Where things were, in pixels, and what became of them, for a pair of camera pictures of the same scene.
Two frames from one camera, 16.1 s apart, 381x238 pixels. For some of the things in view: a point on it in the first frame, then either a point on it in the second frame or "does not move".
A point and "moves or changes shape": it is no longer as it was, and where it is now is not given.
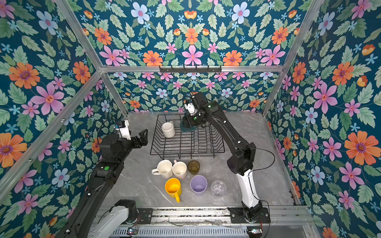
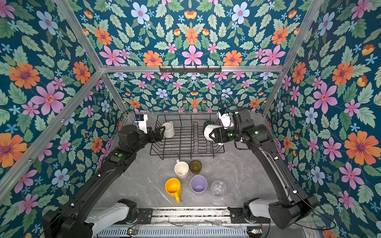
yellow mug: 172,186 does not move
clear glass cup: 218,188 does not move
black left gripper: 143,141 to 158,138
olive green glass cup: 193,166 does not move
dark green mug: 185,128 moves or changes shape
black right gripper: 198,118 to 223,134
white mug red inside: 168,130 does not move
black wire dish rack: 169,139 does not move
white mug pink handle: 179,169 does not move
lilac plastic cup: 198,184 does not move
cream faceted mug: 164,168 to 208,130
